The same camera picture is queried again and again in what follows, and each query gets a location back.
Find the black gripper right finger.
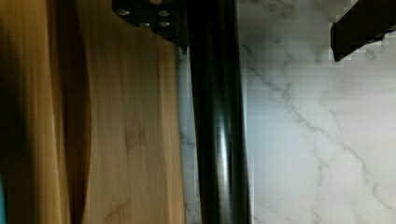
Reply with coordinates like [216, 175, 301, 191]
[331, 0, 396, 62]

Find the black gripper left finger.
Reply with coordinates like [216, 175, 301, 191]
[111, 0, 189, 54]

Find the black drawer handle bar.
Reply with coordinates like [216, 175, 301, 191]
[187, 0, 251, 224]

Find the wooden drawer front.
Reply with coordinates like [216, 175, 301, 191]
[1, 0, 186, 224]

